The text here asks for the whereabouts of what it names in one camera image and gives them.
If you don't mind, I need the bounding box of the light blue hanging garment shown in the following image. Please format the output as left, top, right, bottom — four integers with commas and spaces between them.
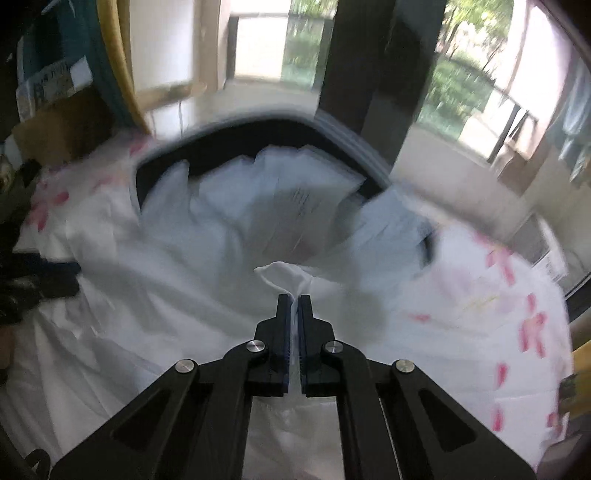
549, 60, 591, 186

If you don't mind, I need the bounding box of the black window frame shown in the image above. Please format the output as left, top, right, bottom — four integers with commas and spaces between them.
228, 13, 539, 163

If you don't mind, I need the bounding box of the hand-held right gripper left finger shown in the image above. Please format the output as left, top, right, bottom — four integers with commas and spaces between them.
48, 294, 293, 480

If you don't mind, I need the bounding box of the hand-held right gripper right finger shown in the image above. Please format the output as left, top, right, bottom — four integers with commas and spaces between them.
299, 294, 539, 480

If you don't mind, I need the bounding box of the black pillar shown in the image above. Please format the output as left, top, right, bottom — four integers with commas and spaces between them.
316, 0, 448, 169

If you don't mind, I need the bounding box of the teal and yellow curtain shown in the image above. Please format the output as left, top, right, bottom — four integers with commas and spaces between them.
18, 0, 154, 136

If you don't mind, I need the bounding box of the small balcony cardboard box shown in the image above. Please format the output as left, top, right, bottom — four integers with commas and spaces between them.
488, 147, 533, 186

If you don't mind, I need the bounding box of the pink floral bed sheet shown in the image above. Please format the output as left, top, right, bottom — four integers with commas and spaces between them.
21, 136, 575, 467

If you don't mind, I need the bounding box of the brown cardboard box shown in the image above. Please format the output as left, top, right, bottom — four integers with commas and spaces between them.
13, 59, 118, 169

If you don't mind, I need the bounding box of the large white garment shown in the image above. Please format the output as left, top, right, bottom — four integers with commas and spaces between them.
11, 115, 439, 480

